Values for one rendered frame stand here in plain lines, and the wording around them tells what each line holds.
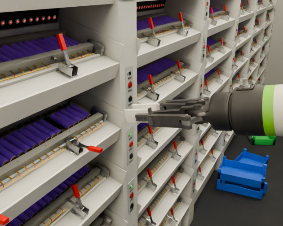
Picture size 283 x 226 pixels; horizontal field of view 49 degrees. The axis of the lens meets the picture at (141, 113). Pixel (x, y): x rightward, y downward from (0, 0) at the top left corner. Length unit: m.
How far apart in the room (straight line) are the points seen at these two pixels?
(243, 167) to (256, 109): 1.86
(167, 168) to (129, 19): 0.77
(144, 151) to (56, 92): 0.57
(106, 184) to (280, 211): 1.47
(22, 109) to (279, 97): 0.45
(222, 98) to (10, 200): 0.44
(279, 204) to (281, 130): 1.74
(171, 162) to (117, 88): 0.68
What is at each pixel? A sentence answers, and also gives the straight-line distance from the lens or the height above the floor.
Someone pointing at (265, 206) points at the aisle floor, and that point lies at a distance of 2.24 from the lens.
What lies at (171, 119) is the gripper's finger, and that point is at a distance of 0.60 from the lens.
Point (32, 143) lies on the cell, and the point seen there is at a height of 0.98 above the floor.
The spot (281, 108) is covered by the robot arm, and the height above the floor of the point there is 1.12.
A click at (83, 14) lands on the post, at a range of 0.89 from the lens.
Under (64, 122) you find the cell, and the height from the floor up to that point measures 0.98.
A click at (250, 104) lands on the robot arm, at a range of 0.57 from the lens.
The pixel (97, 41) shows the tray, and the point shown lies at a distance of 0.87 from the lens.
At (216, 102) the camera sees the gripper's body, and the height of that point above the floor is 1.11.
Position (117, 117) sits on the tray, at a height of 0.96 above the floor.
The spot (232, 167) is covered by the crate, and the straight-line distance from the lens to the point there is 2.42.
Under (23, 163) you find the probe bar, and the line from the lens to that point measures 0.71.
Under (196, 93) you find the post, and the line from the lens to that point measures 1.54.
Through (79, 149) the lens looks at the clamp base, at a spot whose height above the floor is 0.95.
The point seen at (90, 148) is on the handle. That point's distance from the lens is 0.74.
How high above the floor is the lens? 1.31
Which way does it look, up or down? 22 degrees down
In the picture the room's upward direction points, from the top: straight up
